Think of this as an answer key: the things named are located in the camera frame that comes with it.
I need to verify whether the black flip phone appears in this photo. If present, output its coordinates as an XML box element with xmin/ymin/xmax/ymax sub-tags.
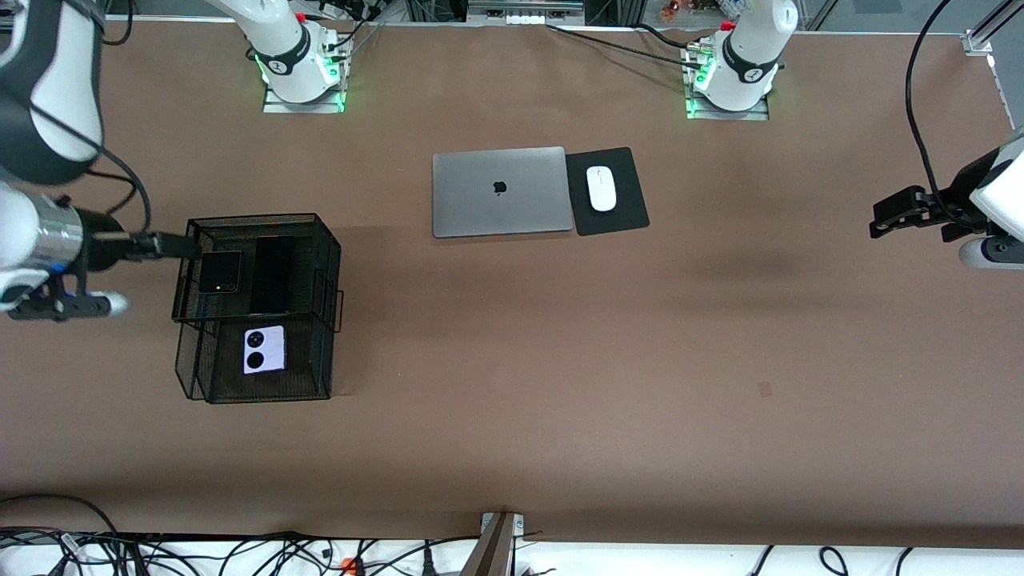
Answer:
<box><xmin>197</xmin><ymin>250</ymin><xmax>244</xmax><ymax>296</ymax></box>

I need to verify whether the black slab smartphone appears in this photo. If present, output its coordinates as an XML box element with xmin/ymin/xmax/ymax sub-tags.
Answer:
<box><xmin>250</xmin><ymin>235</ymin><xmax>295</xmax><ymax>316</ymax></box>

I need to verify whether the white lilac flip phone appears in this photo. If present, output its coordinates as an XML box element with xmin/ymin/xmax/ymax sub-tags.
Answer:
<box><xmin>242</xmin><ymin>324</ymin><xmax>287</xmax><ymax>376</ymax></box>

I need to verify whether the black mesh two-tier organizer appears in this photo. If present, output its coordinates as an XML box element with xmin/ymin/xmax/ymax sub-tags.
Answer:
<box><xmin>171</xmin><ymin>212</ymin><xmax>346</xmax><ymax>405</ymax></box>

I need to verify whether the black mouse pad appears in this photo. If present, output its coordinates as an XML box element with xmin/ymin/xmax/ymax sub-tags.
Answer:
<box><xmin>565</xmin><ymin>146</ymin><xmax>650</xmax><ymax>237</ymax></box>

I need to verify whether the white computer mouse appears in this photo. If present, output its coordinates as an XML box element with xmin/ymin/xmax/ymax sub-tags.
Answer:
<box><xmin>586</xmin><ymin>166</ymin><xmax>618</xmax><ymax>213</ymax></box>

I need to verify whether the silver laptop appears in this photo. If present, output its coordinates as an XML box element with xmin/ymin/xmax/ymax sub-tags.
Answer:
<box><xmin>432</xmin><ymin>146</ymin><xmax>575</xmax><ymax>239</ymax></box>

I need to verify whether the grey box with white plugs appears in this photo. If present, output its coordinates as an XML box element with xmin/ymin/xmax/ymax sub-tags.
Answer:
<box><xmin>468</xmin><ymin>0</ymin><xmax>585</xmax><ymax>25</ymax></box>

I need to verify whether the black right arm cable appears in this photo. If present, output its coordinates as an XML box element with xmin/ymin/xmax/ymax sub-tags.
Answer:
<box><xmin>24</xmin><ymin>0</ymin><xmax>154</xmax><ymax>239</ymax></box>

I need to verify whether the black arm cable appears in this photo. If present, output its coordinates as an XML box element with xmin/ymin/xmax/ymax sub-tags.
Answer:
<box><xmin>905</xmin><ymin>0</ymin><xmax>977</xmax><ymax>233</ymax></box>
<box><xmin>24</xmin><ymin>0</ymin><xmax>154</xmax><ymax>239</ymax></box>

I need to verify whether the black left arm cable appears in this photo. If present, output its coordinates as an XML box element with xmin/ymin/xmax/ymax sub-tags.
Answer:
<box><xmin>905</xmin><ymin>0</ymin><xmax>977</xmax><ymax>233</ymax></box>

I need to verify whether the aluminium frame profile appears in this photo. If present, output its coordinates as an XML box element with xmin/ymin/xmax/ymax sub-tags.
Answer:
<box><xmin>962</xmin><ymin>0</ymin><xmax>1018</xmax><ymax>133</ymax></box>

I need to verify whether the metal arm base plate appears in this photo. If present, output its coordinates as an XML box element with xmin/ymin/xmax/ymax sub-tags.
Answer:
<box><xmin>686</xmin><ymin>92</ymin><xmax>771</xmax><ymax>122</ymax></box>
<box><xmin>262</xmin><ymin>80</ymin><xmax>346</xmax><ymax>114</ymax></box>

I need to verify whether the black looped floor cable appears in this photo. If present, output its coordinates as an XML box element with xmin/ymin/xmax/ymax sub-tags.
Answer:
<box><xmin>0</xmin><ymin>494</ymin><xmax>121</xmax><ymax>553</ymax></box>

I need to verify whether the black cable across table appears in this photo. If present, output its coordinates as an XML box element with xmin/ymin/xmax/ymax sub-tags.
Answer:
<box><xmin>546</xmin><ymin>22</ymin><xmax>709</xmax><ymax>73</ymax></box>

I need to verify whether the grey metal mounting bracket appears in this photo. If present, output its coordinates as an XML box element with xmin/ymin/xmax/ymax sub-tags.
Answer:
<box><xmin>460</xmin><ymin>512</ymin><xmax>525</xmax><ymax>576</ymax></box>

